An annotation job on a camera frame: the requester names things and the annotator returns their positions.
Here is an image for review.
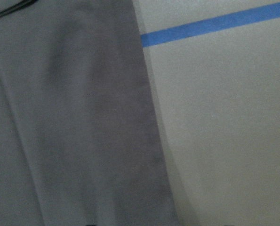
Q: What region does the blue tape upper horizontal line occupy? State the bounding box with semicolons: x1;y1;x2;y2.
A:
141;2;280;48

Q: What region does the dark brown t-shirt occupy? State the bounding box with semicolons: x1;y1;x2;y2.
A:
0;0;179;226

